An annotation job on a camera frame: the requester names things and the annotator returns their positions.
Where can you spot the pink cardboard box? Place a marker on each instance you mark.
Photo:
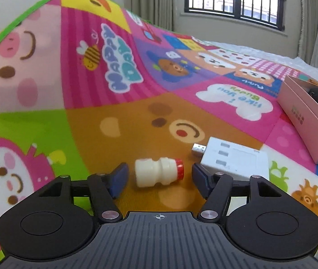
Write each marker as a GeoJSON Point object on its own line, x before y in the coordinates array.
{"type": "Point", "coordinates": [302, 110]}

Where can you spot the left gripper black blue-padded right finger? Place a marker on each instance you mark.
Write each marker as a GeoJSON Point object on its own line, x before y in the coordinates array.
{"type": "Point", "coordinates": [215, 189]}

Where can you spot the white yogurt bottle red cap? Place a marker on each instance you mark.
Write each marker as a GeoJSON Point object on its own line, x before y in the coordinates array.
{"type": "Point", "coordinates": [165, 171]}

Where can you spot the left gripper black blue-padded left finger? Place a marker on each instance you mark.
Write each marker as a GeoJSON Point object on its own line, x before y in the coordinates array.
{"type": "Point", "coordinates": [104, 189]}

